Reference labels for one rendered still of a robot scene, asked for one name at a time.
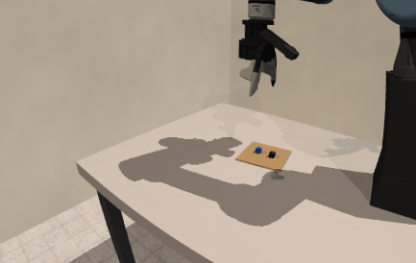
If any brown flat mat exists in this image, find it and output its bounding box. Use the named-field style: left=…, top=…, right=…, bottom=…
left=235, top=141, right=291, bottom=172

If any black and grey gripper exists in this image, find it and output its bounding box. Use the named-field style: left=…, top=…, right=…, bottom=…
left=238, top=19, right=277, bottom=97

